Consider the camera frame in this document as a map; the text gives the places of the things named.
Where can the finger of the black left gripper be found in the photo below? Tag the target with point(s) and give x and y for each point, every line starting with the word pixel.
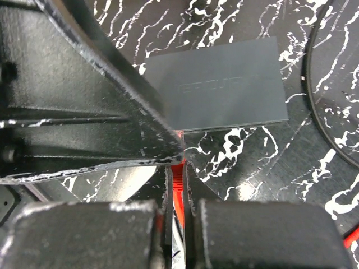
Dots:
pixel 71 103

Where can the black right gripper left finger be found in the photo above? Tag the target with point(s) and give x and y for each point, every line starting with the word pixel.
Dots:
pixel 131 234

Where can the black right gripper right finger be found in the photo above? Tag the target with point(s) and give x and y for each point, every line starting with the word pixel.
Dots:
pixel 247 234

